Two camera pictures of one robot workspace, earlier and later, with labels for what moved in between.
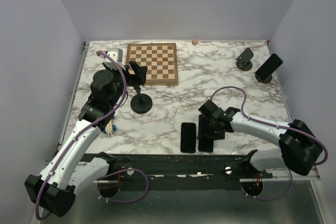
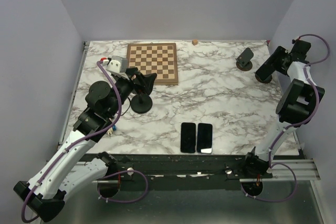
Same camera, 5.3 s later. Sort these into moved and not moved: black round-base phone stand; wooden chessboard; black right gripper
Moved: black right gripper
Not moved: black round-base phone stand; wooden chessboard
